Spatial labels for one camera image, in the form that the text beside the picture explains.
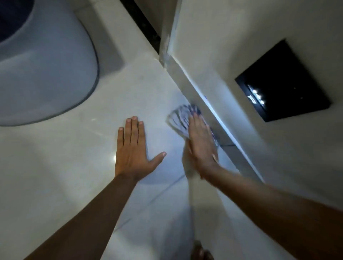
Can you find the person's right hand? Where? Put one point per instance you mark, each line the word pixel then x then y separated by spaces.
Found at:
pixel 201 150

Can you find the person's left hand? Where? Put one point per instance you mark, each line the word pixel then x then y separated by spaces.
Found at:
pixel 131 158

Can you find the person's left thumb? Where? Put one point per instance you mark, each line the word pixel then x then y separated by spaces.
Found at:
pixel 158 159

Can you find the person's left middle finger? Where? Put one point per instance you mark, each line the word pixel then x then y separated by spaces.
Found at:
pixel 134 131

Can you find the person's right fingers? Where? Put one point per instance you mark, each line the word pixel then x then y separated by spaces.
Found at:
pixel 198 127

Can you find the person's left little finger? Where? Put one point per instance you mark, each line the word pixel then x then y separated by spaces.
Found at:
pixel 120 138

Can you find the white blue striped cleaning cloth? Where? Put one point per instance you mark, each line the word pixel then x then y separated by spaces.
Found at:
pixel 180 117

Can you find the person's left forearm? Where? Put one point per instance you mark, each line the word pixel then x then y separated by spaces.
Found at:
pixel 88 222

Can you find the person's right forearm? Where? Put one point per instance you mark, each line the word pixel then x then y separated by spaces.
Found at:
pixel 273 214

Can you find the white toilet bowl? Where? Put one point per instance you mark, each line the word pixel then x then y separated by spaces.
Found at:
pixel 45 72

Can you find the person's bare foot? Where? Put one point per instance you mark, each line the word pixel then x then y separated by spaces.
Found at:
pixel 200 252

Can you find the black glossy wall panel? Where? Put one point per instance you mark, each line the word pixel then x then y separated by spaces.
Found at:
pixel 281 83

